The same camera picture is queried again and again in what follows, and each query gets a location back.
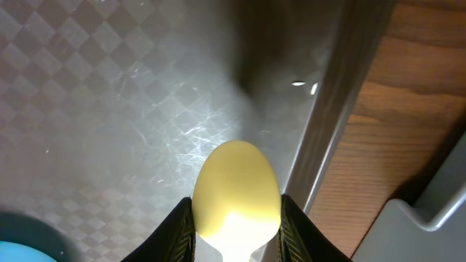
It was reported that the brown serving tray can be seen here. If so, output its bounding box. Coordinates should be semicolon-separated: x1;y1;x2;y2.
1;0;395;261

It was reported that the grey dishwasher rack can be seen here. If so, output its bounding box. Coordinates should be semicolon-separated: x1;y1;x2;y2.
352;136;465;262

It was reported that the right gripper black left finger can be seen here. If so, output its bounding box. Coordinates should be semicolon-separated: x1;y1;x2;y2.
122;197;196;262

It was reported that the yellow plastic spoon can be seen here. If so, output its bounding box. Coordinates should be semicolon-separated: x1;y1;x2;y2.
192;140;281;262

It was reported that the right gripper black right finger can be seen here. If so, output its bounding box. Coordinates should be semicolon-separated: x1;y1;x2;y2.
277;194;351;262

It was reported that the light blue rice bowl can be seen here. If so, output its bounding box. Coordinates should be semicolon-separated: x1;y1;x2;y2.
1;210;82;262

